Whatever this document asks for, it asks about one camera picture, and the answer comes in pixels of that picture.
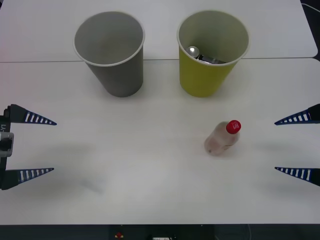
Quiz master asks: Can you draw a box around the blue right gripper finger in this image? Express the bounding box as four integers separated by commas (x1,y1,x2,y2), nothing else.
273,103,320,126
274,166,320,187

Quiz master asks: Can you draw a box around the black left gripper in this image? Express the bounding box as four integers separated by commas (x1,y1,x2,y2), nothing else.
0,107,55,191

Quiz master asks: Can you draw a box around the clear plastic bottle red cap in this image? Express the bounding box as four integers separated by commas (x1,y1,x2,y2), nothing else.
204,119,242,157

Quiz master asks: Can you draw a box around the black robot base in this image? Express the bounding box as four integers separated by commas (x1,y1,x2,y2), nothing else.
0,224,320,240

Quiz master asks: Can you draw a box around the black drink can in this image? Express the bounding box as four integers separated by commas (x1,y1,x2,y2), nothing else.
185,46,228,65

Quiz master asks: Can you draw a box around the yellow-green plastic waste bin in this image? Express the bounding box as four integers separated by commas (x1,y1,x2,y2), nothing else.
176,9,251,98

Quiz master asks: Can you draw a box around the grey plastic waste bin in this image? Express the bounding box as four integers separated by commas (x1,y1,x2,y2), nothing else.
73,11,146,98

